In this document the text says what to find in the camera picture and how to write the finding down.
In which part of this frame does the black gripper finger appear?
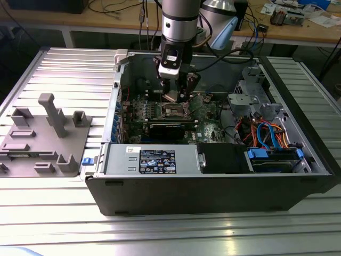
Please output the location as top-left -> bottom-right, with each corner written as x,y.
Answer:
159,77 -> 171,96
177,72 -> 201,103

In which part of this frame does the silver cpu chip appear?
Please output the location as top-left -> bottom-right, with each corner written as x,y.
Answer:
163,90 -> 180,103

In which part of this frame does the metal socket cover frame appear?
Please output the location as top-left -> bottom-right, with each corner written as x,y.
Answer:
185,93 -> 212,119

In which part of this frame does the cpu socket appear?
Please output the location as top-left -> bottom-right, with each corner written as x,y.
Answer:
161,102 -> 189,118

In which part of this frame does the black drive bay cover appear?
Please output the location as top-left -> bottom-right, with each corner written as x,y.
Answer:
198,142 -> 248,174

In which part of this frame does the finned cpu cooler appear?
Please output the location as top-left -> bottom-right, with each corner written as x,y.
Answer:
270,7 -> 288,27

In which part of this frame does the pale blue teach pendant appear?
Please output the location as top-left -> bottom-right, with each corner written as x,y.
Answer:
212,15 -> 239,51

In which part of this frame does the black graphics card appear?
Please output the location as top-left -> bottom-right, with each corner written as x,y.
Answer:
145,118 -> 197,141

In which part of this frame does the green motherboard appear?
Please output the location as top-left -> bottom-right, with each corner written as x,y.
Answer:
121,90 -> 227,143

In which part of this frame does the pale grey case latch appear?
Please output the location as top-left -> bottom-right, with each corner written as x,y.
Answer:
113,49 -> 129,66

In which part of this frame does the black upright box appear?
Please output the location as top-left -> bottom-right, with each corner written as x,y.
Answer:
236,0 -> 250,31

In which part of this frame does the wooden desk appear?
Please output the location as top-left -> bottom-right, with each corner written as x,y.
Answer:
0,0 -> 341,49

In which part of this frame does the silver power supply unit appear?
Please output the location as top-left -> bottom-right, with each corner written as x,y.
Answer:
102,143 -> 201,176

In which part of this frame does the white printed leaflet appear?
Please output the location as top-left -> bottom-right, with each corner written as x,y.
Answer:
259,2 -> 278,15

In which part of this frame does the black open pc case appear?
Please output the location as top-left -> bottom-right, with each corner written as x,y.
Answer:
84,49 -> 341,217

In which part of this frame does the hard disk in blue carrier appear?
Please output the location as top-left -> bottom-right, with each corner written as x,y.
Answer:
244,147 -> 305,174

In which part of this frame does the grey metal device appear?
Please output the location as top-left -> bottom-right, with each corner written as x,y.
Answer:
286,10 -> 306,27

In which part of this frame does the blue cardboard box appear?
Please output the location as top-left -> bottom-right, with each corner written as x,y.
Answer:
297,0 -> 331,9

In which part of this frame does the white paper sheet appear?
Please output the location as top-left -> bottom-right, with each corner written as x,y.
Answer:
313,15 -> 338,28

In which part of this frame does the grey plastic parts rack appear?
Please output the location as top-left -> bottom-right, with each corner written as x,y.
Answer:
0,92 -> 93,179

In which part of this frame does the black equipment case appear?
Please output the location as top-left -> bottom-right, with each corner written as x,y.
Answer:
5,0 -> 86,14

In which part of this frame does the pale blue object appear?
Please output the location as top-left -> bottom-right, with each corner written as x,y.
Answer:
0,246 -> 45,256

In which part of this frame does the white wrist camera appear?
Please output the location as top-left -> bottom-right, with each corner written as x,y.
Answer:
157,49 -> 183,81

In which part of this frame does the black camera cable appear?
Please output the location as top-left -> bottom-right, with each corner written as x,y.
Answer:
190,49 -> 255,74

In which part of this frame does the silver metal bracket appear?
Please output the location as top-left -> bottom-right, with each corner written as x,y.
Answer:
227,92 -> 261,115

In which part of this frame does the blue flat data wire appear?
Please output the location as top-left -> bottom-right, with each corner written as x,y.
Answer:
256,119 -> 279,151

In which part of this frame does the orange wire bundle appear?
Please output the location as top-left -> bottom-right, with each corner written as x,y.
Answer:
237,117 -> 290,150

